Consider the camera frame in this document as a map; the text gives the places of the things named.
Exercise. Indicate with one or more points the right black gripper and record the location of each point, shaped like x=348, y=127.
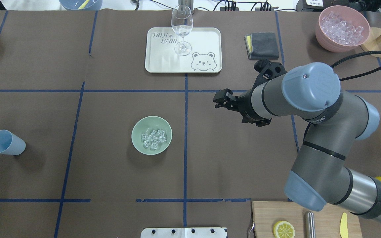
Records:
x=245, y=106

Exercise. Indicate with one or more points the green ceramic bowl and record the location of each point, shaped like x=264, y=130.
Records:
x=148, y=124

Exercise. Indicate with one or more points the light blue plastic cup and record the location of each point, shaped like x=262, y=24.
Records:
x=10, y=144

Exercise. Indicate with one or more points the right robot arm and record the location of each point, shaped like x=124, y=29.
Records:
x=336, y=119

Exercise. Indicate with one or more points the ice cubes in bowl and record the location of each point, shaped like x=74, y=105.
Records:
x=153, y=139

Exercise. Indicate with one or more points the pink bowl of ice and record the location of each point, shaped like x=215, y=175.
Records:
x=341, y=28

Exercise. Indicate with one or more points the blue bowl with fork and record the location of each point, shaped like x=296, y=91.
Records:
x=85, y=5

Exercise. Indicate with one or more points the grey folded cloth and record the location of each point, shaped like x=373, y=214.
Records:
x=261, y=45

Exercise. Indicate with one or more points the clear wine glass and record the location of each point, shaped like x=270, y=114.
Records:
x=182, y=24

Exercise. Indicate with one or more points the wooden cutting board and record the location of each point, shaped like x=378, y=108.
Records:
x=327, y=222

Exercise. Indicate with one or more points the half lemon slice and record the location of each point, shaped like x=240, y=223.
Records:
x=283, y=229

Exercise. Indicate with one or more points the yellow plastic knife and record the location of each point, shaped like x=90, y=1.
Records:
x=344, y=225

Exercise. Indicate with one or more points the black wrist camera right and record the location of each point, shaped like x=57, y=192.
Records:
x=268, y=69

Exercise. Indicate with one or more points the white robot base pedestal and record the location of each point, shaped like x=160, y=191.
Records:
x=185, y=232

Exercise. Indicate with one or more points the steel knife handle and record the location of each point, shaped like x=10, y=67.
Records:
x=310, y=225

